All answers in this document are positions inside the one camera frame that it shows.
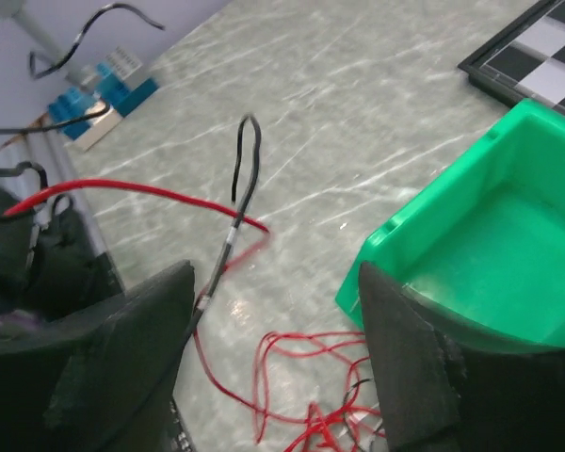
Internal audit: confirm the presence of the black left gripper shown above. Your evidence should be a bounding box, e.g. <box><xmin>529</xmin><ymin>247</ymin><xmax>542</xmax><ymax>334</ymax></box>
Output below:
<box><xmin>0</xmin><ymin>193</ymin><xmax>122</xmax><ymax>320</ymax></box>

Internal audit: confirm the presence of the green bin left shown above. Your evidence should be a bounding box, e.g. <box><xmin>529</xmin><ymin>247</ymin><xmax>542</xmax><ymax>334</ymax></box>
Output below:
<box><xmin>356</xmin><ymin>101</ymin><xmax>565</xmax><ymax>348</ymax></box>

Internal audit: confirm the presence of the black and silver chessboard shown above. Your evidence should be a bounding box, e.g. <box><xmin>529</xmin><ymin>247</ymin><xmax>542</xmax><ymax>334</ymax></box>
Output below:
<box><xmin>458</xmin><ymin>0</ymin><xmax>565</xmax><ymax>116</ymax></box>

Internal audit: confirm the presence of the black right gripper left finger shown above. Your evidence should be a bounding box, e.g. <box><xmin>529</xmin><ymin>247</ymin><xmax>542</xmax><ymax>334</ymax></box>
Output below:
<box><xmin>0</xmin><ymin>261</ymin><xmax>195</xmax><ymax>451</ymax></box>

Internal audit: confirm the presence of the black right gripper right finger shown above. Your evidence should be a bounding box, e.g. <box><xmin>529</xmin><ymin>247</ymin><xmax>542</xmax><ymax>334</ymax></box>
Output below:
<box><xmin>359</xmin><ymin>262</ymin><xmax>565</xmax><ymax>451</ymax></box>

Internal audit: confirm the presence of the blue toy brick stack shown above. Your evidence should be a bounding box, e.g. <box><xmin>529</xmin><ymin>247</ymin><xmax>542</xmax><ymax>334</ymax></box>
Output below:
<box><xmin>48</xmin><ymin>47</ymin><xmax>158</xmax><ymax>152</ymax></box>

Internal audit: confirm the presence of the black wire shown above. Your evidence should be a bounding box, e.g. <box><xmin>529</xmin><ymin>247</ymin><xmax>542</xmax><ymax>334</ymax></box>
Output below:
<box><xmin>0</xmin><ymin>2</ymin><xmax>265</xmax><ymax>345</ymax></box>

